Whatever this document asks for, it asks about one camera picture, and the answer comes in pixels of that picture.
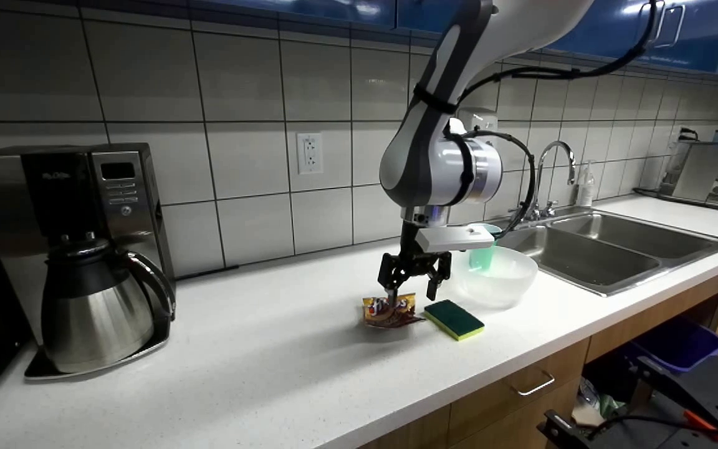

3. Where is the steel espresso machine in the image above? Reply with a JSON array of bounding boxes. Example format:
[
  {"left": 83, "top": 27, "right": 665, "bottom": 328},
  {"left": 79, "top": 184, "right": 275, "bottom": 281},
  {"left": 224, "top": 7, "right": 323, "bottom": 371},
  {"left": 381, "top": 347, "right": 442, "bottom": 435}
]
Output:
[{"left": 633, "top": 124, "right": 718, "bottom": 214}]

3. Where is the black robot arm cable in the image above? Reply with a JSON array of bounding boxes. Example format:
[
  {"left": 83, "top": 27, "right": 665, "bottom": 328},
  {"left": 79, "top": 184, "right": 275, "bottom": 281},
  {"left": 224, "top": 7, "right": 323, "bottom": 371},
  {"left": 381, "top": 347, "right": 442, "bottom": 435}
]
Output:
[{"left": 453, "top": 0, "right": 664, "bottom": 238}]

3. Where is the green and yellow sponge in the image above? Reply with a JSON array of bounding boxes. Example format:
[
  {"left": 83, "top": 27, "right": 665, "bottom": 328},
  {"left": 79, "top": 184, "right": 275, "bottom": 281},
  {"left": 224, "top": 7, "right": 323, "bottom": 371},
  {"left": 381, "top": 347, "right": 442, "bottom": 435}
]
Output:
[{"left": 421, "top": 296, "right": 490, "bottom": 345}]

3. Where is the red handled tool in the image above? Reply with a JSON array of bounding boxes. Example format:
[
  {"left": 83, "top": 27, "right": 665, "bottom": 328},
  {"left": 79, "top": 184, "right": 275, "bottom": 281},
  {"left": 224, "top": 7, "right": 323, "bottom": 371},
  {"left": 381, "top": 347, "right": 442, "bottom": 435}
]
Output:
[{"left": 682, "top": 410, "right": 718, "bottom": 444}]

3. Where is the yellow snack packet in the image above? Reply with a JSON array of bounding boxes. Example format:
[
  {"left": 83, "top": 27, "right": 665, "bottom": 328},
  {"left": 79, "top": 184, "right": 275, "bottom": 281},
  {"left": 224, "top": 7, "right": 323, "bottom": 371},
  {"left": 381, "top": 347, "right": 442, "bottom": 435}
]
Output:
[{"left": 360, "top": 290, "right": 421, "bottom": 331}]

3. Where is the blue plastic bin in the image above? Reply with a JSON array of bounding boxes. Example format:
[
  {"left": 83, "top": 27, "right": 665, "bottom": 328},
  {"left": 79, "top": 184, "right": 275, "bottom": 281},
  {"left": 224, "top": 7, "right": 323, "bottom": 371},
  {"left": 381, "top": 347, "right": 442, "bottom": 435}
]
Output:
[{"left": 630, "top": 318, "right": 718, "bottom": 377}]

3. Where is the black equipment cart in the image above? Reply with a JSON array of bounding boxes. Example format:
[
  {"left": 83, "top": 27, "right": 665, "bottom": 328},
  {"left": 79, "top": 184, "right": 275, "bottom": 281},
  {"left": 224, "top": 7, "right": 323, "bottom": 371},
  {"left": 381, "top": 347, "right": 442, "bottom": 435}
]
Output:
[{"left": 537, "top": 355, "right": 718, "bottom": 449}]

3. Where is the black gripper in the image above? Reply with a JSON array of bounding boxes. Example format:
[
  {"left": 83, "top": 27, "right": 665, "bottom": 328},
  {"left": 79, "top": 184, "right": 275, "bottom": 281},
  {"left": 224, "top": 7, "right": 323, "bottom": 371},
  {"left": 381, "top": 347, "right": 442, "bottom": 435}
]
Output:
[{"left": 375, "top": 220, "right": 453, "bottom": 304}]

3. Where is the steel coffee carafe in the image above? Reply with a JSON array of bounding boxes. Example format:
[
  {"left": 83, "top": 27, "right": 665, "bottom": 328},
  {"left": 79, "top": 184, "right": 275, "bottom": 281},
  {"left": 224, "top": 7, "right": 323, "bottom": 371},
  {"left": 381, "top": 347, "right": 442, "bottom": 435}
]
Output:
[{"left": 37, "top": 232, "right": 179, "bottom": 377}]

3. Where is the white wall outlet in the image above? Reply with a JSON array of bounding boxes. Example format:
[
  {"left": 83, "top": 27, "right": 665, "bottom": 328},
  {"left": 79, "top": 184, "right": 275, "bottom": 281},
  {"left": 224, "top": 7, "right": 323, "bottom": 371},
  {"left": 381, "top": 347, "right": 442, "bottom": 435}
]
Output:
[{"left": 294, "top": 133, "right": 327, "bottom": 178}]

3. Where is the clear soap bottle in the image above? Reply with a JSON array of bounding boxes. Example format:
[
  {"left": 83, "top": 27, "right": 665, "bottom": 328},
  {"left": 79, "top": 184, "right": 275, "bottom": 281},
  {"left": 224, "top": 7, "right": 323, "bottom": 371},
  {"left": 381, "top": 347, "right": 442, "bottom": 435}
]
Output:
[{"left": 577, "top": 159, "right": 604, "bottom": 209}]

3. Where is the white translucent bowl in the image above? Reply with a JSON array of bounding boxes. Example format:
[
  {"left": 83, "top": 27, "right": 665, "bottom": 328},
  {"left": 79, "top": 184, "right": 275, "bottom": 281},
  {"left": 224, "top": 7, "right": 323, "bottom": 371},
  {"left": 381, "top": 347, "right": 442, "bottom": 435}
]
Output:
[{"left": 446, "top": 244, "right": 541, "bottom": 315}]

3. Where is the blue upper cabinet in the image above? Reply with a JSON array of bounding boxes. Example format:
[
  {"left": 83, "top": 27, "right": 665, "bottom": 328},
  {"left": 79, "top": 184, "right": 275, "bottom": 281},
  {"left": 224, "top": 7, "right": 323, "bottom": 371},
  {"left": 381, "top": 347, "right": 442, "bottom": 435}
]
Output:
[{"left": 76, "top": 0, "right": 718, "bottom": 83}]

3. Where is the metal drawer handle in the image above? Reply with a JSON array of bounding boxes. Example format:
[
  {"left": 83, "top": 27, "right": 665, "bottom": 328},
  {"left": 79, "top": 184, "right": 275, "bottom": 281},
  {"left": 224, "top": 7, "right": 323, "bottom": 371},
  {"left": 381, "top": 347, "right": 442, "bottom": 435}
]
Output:
[{"left": 512, "top": 374, "right": 559, "bottom": 402}]

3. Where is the stainless steel double sink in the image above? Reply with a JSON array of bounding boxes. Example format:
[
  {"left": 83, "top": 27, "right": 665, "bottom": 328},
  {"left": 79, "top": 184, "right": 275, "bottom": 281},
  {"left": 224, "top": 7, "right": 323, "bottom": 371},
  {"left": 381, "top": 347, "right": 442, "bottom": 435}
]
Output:
[{"left": 491, "top": 208, "right": 718, "bottom": 300}]

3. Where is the chrome sink faucet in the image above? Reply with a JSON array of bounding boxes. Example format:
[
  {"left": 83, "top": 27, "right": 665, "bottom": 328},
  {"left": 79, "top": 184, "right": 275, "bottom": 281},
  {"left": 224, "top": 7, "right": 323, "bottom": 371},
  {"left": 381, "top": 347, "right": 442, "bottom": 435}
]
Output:
[{"left": 517, "top": 138, "right": 584, "bottom": 227}]

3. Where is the steel coffee maker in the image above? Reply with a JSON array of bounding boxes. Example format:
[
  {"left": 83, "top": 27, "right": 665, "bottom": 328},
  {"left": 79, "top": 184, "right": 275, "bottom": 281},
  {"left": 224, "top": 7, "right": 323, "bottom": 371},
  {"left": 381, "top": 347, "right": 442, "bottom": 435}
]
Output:
[{"left": 0, "top": 143, "right": 174, "bottom": 385}]

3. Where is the green plastic cup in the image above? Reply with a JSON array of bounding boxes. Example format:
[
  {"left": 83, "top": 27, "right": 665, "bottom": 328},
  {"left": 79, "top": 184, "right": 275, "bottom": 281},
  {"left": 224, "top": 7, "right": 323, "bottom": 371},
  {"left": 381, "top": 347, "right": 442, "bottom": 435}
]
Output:
[{"left": 467, "top": 244, "right": 498, "bottom": 275}]

